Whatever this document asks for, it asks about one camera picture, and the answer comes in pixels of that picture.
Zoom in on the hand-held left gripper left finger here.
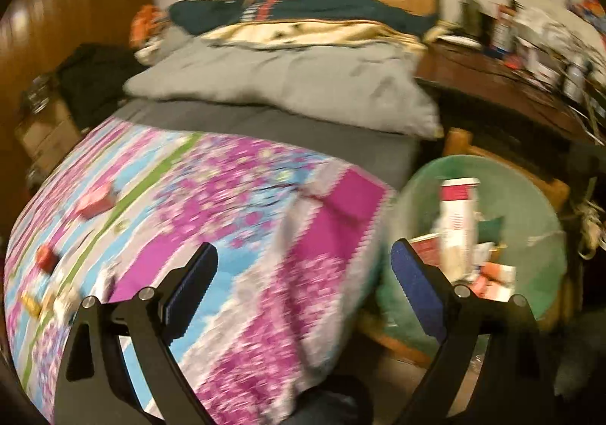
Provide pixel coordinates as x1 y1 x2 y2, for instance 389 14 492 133
54 243 219 425

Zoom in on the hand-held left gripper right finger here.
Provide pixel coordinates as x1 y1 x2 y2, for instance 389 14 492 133
390 238 554 425

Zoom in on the orange white patterned cloth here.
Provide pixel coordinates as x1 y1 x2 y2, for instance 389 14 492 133
471 262 518 301

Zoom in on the green plastic basin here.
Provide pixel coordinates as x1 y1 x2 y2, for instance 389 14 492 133
373 154 569 356

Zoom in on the red white carton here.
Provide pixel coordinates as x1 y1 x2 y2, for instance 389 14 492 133
438 177 482 280

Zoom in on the floral purple bedsheet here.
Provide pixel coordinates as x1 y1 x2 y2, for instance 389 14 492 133
2 115 399 425

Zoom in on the pink box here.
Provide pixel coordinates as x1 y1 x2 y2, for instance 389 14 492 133
77 183 117 221

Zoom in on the pile of small packets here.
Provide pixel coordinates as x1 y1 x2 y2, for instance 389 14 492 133
19 243 119 319

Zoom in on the dark grey mattress sheet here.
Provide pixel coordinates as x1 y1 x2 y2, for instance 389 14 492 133
112 98 418 190

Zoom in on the wooden nightstand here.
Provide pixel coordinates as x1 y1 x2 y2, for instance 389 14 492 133
13 93 82 176

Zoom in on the dark wooden desk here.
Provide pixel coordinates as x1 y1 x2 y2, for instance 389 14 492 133
413 39 606 173

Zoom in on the black clothing pile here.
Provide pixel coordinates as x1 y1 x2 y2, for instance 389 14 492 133
57 43 148 133

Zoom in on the grey pillow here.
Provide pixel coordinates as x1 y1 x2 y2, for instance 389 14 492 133
123 34 444 140

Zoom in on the white power strip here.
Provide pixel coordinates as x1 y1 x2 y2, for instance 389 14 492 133
440 34 482 48

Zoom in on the white bottle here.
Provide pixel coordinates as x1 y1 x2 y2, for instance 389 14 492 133
489 4 517 53

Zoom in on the pile of desk clutter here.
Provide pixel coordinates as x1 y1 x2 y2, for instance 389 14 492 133
487 0 606 97

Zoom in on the beige patterned blanket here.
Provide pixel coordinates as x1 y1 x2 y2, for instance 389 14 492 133
203 19 429 53

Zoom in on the olive green cloth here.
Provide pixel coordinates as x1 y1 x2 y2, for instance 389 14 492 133
461 0 484 34

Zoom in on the wooden wardrobe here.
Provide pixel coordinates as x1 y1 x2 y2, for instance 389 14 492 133
0 0 155 125

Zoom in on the white cord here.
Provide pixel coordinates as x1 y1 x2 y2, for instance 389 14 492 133
574 202 606 261

